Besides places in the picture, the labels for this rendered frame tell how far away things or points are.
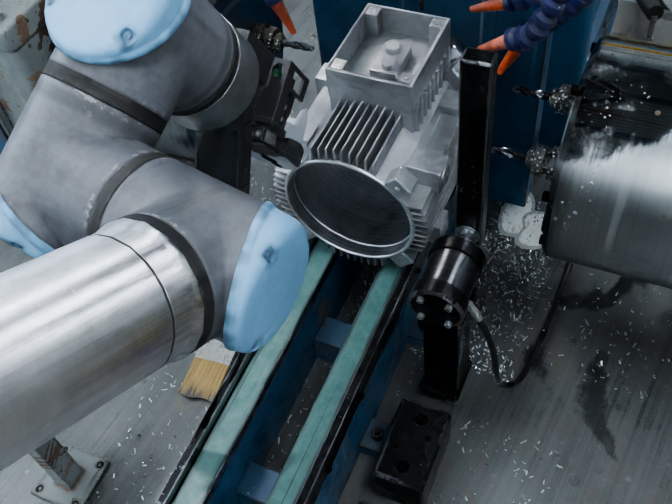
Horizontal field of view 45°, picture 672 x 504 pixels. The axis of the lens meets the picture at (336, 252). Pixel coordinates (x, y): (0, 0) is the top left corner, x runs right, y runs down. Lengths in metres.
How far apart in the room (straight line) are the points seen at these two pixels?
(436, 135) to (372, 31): 0.15
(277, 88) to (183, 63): 0.18
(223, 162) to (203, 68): 0.14
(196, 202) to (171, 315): 0.08
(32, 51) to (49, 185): 0.55
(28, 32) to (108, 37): 0.54
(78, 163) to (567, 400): 0.68
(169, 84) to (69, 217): 0.12
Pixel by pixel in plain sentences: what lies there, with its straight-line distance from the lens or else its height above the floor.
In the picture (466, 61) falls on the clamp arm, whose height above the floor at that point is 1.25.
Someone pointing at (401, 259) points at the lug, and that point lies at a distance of 0.95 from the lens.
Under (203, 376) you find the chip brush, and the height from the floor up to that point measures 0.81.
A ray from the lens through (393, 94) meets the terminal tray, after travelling 0.88.
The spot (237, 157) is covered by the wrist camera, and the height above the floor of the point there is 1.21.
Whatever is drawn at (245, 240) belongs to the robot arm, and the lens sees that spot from 0.47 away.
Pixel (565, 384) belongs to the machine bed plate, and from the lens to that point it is 1.05.
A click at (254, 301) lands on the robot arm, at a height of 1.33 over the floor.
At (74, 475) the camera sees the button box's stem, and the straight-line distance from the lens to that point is 1.05.
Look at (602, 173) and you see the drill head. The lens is 0.83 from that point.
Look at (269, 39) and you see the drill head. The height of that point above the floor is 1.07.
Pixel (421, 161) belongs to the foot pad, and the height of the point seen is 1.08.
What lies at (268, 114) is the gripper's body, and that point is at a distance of 0.75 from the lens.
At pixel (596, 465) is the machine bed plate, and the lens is 1.01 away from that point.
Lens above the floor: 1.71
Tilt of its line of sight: 52 degrees down
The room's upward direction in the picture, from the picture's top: 9 degrees counter-clockwise
